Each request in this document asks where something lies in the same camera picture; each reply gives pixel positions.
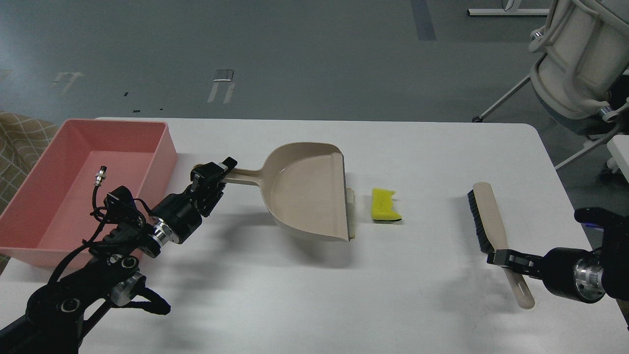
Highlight beige brush black bristles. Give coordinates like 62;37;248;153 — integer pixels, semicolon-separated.
467;181;535;310

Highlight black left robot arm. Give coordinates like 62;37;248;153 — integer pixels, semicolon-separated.
1;157;237;354

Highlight pink plastic bin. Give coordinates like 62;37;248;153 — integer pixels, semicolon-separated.
0;119;177;267

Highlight small wooden stick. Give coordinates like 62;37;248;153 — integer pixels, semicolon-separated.
345;187;356;240

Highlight beige plastic dustpan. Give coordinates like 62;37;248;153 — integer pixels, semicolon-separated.
223;142;351;242

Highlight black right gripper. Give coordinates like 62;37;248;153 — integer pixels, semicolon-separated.
486;247;606;304

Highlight white office chair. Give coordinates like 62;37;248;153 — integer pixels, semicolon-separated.
472;0;629;170

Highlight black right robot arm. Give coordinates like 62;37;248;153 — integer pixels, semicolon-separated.
475;207;628;304

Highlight white table leg bar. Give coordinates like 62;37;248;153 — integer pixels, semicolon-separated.
467;8;550;16

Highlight beige patterned cloth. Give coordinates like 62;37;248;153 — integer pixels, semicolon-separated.
0;111;59;273

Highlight white side table corner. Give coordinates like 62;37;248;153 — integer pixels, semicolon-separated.
605;135;629;182

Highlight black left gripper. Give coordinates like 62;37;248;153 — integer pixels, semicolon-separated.
149;157;237;245

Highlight yellow green sponge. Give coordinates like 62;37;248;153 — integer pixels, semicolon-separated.
371;188;402;222

